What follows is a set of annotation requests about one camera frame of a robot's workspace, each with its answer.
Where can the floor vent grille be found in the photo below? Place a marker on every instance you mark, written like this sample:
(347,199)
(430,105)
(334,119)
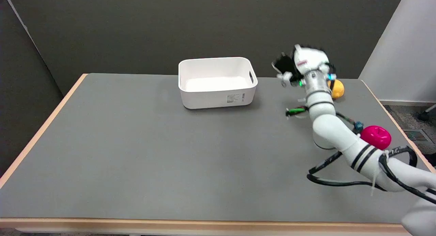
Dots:
(415,135)

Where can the magenta round toy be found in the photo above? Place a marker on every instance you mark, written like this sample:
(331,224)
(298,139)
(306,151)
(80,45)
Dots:
(376,136)

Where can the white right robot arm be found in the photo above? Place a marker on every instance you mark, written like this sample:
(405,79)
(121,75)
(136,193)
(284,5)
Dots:
(333,127)

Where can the yellow round toy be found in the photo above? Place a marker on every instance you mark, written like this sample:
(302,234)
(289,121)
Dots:
(337,89)

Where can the black chair caster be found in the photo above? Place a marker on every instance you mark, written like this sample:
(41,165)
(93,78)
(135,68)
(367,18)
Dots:
(425,115)

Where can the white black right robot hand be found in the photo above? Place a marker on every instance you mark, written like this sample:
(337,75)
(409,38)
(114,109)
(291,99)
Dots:
(308,59)

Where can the white plastic storage box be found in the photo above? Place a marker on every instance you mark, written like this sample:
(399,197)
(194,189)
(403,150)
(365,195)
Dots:
(216,83)

